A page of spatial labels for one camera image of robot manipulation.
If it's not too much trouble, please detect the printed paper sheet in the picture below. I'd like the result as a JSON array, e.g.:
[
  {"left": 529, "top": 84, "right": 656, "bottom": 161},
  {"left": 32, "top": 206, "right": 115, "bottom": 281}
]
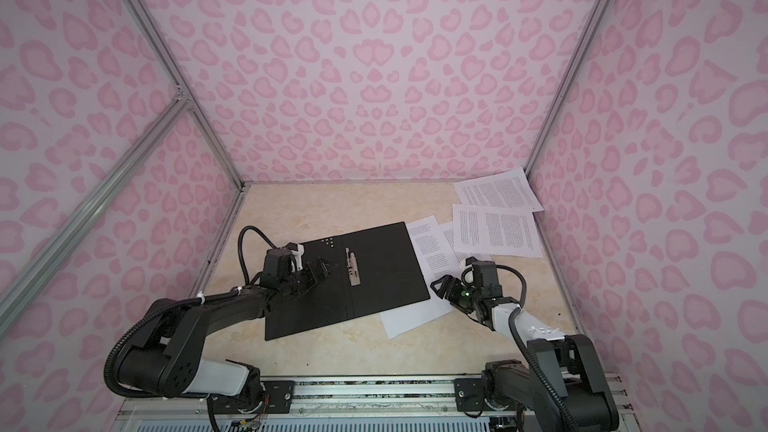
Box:
[
  {"left": 379, "top": 297, "right": 453, "bottom": 339},
  {"left": 440, "top": 222, "right": 469, "bottom": 264},
  {"left": 406, "top": 216, "right": 463, "bottom": 284}
]

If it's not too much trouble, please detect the blue black file folder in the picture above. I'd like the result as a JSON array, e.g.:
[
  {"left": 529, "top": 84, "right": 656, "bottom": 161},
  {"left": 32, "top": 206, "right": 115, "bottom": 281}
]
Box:
[{"left": 265, "top": 222, "right": 430, "bottom": 341}]

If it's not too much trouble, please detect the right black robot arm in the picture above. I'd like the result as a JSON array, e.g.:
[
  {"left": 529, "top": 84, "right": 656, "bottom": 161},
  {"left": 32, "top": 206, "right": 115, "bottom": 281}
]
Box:
[{"left": 430, "top": 257, "right": 620, "bottom": 431}]

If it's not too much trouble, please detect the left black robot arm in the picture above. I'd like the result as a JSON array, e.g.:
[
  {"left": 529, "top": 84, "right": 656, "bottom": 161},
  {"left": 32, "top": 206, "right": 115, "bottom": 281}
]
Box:
[{"left": 103, "top": 248, "right": 334, "bottom": 403}]

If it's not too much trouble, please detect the metal folder clip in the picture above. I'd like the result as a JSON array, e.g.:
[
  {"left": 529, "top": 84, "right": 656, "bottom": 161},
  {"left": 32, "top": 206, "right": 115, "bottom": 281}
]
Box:
[{"left": 345, "top": 248, "right": 361, "bottom": 287}]

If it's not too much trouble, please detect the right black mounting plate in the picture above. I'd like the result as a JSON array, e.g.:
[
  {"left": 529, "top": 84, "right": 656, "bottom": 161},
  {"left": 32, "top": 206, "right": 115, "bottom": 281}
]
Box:
[{"left": 453, "top": 377, "right": 488, "bottom": 419}]

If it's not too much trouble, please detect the black mounting plate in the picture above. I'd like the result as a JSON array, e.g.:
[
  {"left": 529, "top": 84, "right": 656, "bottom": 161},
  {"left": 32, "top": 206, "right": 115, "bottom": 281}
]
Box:
[
  {"left": 209, "top": 379, "right": 295, "bottom": 415},
  {"left": 453, "top": 377, "right": 488, "bottom": 419}
]

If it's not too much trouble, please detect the printed paper sheet far corner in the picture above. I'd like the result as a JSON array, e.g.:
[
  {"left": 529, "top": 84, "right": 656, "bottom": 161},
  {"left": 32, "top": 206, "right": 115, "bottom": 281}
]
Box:
[{"left": 454, "top": 167, "right": 544, "bottom": 212}]

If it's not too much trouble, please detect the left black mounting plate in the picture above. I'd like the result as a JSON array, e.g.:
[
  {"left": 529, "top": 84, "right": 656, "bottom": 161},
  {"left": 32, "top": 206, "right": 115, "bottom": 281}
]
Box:
[{"left": 209, "top": 379, "right": 295, "bottom": 415}]

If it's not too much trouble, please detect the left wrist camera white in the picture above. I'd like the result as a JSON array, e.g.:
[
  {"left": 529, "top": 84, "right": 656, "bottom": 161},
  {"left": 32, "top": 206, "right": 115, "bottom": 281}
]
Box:
[{"left": 285, "top": 242, "right": 304, "bottom": 272}]

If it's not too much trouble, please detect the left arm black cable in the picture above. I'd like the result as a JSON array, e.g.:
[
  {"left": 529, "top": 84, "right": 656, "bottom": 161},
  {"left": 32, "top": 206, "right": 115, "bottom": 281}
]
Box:
[{"left": 237, "top": 225, "right": 278, "bottom": 289}]

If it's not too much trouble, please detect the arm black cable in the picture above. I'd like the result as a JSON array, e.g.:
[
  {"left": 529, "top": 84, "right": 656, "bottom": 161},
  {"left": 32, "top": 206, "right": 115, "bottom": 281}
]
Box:
[
  {"left": 461, "top": 262, "right": 571, "bottom": 432},
  {"left": 237, "top": 225, "right": 278, "bottom": 289}
]

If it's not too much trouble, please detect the printed paper sheet right wall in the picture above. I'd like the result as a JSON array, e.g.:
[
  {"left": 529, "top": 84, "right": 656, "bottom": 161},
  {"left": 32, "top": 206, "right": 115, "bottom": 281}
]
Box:
[{"left": 452, "top": 204, "right": 543, "bottom": 258}]

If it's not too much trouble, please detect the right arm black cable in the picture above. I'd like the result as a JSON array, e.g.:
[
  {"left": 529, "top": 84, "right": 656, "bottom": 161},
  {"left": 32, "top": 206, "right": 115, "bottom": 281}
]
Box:
[{"left": 461, "top": 262, "right": 571, "bottom": 432}]

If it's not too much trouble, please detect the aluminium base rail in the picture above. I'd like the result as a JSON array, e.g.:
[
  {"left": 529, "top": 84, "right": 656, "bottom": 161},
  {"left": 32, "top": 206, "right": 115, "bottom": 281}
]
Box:
[{"left": 111, "top": 375, "right": 540, "bottom": 431}]

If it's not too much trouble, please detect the aluminium frame strut diagonal left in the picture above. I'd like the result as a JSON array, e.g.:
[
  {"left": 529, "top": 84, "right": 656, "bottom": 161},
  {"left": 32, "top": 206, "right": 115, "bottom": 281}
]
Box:
[{"left": 1, "top": 93, "right": 189, "bottom": 337}]

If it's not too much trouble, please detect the aluminium frame post back left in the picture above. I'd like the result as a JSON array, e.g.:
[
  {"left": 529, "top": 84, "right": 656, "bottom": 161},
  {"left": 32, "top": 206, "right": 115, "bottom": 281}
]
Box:
[{"left": 122, "top": 0, "right": 246, "bottom": 191}]

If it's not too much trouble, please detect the aluminium frame post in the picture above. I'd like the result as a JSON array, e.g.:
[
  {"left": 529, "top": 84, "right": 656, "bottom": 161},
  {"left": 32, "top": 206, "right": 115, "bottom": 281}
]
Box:
[
  {"left": 524, "top": 0, "right": 616, "bottom": 179},
  {"left": 122, "top": 0, "right": 246, "bottom": 191}
]

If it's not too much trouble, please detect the aluminium frame post back right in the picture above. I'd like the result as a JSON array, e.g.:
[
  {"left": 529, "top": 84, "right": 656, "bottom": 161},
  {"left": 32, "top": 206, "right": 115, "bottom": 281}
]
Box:
[{"left": 524, "top": 0, "right": 616, "bottom": 179}]

